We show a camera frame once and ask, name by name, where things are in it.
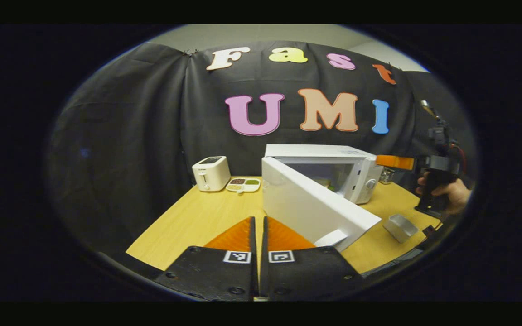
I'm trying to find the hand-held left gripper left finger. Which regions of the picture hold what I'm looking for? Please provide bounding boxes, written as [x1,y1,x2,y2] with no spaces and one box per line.
[155,216,260,302]

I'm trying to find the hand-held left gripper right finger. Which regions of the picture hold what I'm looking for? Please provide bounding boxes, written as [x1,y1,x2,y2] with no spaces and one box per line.
[260,216,365,302]

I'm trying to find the white microwave oven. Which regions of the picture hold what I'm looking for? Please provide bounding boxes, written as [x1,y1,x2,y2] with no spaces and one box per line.
[261,144,385,253]

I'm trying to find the white rectangular tray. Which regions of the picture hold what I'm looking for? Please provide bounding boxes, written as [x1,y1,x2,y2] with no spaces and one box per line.
[382,214,419,244]

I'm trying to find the white divided seasoning plate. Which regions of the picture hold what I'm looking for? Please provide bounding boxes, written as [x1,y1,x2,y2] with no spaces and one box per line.
[226,177,261,194]

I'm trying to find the white toaster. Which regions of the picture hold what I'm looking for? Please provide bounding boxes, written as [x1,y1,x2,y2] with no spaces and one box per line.
[192,156,232,192]

